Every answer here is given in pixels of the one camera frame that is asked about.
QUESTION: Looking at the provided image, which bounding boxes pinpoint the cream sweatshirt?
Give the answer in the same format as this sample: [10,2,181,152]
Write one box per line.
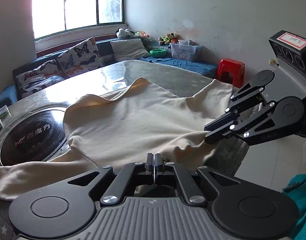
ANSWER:
[0,77,233,200]

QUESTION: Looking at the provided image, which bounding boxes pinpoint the red plastic stool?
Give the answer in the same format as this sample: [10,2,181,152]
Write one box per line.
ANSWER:
[217,59,245,88]

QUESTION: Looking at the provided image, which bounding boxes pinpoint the black induction cooktop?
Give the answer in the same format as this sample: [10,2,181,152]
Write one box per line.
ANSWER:
[0,107,66,166]

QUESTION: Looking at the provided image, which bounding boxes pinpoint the clear plastic storage box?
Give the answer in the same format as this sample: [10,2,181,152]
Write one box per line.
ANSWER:
[170,40,202,62]

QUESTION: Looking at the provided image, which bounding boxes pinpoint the plush toys pile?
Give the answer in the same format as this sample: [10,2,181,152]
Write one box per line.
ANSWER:
[158,33,178,46]

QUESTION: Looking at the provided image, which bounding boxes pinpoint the green bowl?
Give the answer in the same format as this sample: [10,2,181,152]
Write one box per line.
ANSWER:
[150,49,167,58]

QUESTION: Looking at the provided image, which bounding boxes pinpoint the green card box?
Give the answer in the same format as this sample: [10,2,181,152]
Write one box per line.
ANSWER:
[0,105,11,120]

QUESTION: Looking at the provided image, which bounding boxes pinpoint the quilted star tablecloth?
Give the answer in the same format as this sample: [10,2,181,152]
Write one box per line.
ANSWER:
[0,60,214,239]

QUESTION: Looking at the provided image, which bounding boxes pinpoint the butterfly pillow lying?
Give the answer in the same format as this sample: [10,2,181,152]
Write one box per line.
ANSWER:
[15,60,64,98]

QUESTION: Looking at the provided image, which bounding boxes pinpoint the grey plain pillow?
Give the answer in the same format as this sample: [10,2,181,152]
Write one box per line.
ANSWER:
[110,38,150,62]

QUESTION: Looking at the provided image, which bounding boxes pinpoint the panda plush toy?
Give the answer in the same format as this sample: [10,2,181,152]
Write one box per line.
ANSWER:
[116,28,134,39]

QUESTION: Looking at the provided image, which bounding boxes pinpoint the butterfly pillow upright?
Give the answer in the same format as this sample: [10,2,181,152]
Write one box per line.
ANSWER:
[57,37,105,78]

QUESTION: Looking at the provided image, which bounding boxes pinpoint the blue sofa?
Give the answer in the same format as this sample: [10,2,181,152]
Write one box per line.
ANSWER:
[0,39,218,108]

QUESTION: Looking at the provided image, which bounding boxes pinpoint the window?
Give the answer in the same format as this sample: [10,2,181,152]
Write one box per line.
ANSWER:
[32,0,124,40]

